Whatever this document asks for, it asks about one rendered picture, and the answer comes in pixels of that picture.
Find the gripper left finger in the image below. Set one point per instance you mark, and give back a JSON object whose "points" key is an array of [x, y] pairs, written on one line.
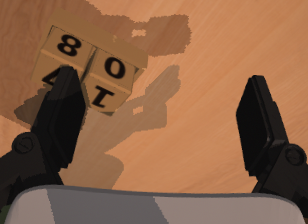
{"points": [[53, 141]]}

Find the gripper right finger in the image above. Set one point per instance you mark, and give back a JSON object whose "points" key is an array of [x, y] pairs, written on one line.
{"points": [[266, 149]]}

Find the tan number cube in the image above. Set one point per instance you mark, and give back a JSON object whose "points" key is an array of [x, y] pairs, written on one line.
{"points": [[60, 49], [107, 82]]}

